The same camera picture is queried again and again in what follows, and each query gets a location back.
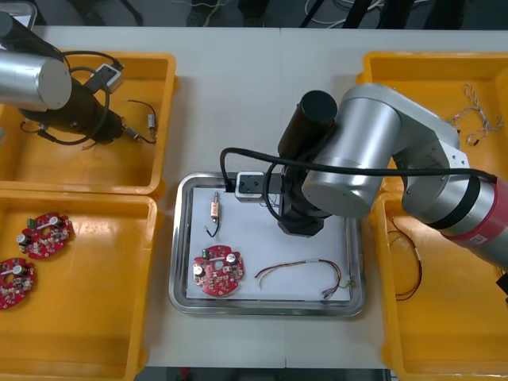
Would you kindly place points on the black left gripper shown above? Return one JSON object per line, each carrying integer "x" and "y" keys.
{"x": 109, "y": 125}

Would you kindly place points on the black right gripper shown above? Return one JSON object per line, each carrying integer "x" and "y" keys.
{"x": 301, "y": 224}

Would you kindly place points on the round red circuit board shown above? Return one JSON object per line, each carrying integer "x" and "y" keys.
{"x": 216, "y": 283}
{"x": 44, "y": 238}
{"x": 14, "y": 287}

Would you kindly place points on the silver and black left arm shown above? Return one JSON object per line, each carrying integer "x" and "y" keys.
{"x": 31, "y": 79}

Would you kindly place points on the silver and black right arm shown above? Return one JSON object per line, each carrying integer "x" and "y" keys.
{"x": 365, "y": 119}

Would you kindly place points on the yellow-orange plastic bin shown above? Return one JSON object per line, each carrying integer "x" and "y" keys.
{"x": 448, "y": 325}
{"x": 420, "y": 79}
{"x": 91, "y": 317}
{"x": 131, "y": 170}

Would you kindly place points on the steel tray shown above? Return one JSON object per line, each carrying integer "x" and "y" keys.
{"x": 178, "y": 278}

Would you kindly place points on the grey tray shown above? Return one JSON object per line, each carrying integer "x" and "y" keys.
{"x": 28, "y": 12}

